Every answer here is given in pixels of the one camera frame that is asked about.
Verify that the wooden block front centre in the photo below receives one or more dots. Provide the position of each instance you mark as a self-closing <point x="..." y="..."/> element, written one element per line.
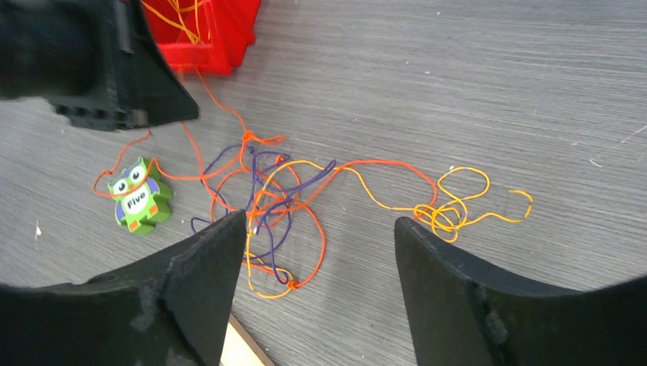
<point x="240" y="349"/>

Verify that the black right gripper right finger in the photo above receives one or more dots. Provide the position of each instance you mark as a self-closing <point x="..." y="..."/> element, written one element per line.
<point x="463" y="310"/>

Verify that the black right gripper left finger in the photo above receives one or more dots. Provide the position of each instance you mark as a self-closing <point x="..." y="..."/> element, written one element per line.
<point x="169" y="308"/>

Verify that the green frog toy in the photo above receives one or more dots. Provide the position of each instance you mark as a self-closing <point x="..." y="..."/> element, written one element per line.
<point x="141" y="198"/>

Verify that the red plastic bin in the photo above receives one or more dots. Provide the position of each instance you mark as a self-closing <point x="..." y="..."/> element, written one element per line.
<point x="206" y="36"/>

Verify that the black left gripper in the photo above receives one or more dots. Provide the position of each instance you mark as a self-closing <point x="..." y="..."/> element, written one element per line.
<point x="95" y="61"/>

